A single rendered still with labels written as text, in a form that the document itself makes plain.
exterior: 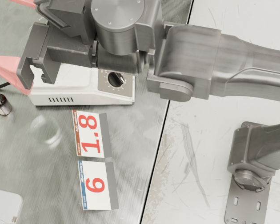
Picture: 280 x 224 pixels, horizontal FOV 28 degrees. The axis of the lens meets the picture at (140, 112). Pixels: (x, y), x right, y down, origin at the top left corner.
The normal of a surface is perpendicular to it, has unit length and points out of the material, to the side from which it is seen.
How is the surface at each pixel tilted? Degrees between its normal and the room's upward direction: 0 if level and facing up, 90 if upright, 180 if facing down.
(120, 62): 56
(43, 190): 0
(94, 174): 40
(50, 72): 89
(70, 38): 0
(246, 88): 87
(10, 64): 22
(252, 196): 0
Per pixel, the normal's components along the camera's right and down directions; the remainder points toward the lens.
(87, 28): 0.97, 0.19
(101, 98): -0.01, 0.93
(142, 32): -0.25, 0.90
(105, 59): -0.22, 0.54
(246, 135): -0.87, -0.36
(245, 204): -0.05, -0.37
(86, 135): 0.60, -0.39
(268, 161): -0.18, 0.81
